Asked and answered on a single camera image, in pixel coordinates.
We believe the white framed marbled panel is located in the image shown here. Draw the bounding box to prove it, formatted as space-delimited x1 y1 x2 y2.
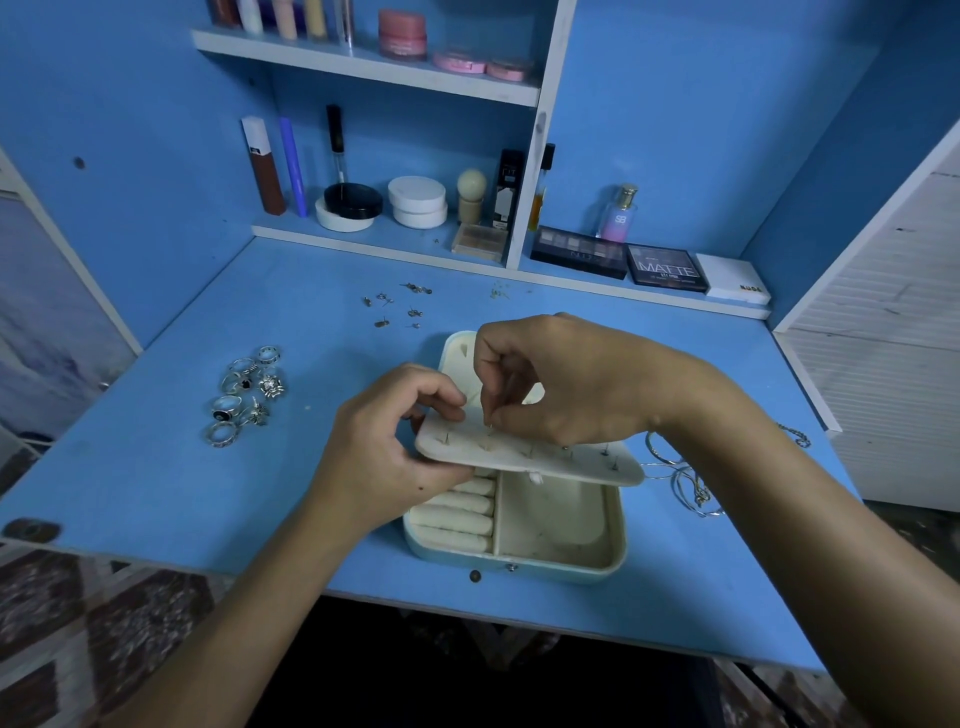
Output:
0 150 144 452

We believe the pile of silver bracelets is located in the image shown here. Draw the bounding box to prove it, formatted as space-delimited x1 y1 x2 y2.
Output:
645 424 812 521

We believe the square brown powder compact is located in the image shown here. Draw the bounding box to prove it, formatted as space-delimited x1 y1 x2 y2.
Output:
453 223 510 264

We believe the small pink perfume bottle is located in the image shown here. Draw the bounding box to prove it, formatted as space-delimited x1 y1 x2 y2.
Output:
597 184 639 245

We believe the blue cosmetic tube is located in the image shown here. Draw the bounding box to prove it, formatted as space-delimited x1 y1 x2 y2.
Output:
279 117 311 219

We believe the pile of small earrings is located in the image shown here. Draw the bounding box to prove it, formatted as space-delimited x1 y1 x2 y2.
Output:
360 280 437 327

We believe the pink round jar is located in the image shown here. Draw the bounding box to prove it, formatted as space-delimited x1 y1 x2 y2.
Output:
376 10 429 59

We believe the white flat box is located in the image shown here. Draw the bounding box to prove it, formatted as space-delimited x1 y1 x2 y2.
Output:
696 252 773 309

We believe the white shelf unit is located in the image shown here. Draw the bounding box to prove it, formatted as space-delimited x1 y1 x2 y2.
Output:
192 0 773 321

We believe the person's left forearm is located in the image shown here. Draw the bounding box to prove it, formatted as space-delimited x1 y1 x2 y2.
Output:
105 502 384 728

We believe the black cosmetic bottle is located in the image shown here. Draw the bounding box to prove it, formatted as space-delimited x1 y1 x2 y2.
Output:
495 148 528 230

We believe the white slatted cabinet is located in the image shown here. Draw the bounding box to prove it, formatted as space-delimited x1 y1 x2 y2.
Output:
775 120 960 512

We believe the white round cream jar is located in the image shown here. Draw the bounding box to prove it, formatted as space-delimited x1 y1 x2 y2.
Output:
387 175 450 230

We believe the person's dark clothing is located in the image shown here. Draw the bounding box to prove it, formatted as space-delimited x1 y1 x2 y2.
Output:
285 592 729 728

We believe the black lettered eyeshadow palette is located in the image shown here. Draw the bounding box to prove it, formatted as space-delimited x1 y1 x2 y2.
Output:
625 243 711 294

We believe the person's right forearm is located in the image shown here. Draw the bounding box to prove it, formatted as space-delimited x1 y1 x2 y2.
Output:
660 375 960 728

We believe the person's left hand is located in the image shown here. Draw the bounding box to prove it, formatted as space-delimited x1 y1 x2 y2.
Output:
307 363 479 534

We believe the person's right hand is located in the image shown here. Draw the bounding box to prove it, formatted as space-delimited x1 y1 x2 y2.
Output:
472 312 744 449

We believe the beige makeup sponge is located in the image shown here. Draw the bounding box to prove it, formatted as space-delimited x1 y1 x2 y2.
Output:
457 168 491 227

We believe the thin dark cosmetic bottle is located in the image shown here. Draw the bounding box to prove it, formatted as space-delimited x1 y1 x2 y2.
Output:
528 142 557 231

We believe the pile of silver rings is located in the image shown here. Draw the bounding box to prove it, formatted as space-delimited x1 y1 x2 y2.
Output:
205 343 290 450

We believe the dark eyeshadow palette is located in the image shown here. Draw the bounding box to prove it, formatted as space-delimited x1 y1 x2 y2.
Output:
531 225 630 281

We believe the black makeup brush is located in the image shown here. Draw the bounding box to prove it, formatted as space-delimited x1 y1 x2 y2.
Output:
328 103 350 185

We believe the cream jewellery box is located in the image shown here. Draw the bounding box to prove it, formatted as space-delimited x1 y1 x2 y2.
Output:
402 330 647 584

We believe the white bowl black inside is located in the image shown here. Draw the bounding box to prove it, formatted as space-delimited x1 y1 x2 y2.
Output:
315 181 386 233

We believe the brown lipstick tube white cap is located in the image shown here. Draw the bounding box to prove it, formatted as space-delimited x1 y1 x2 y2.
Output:
241 115 288 216

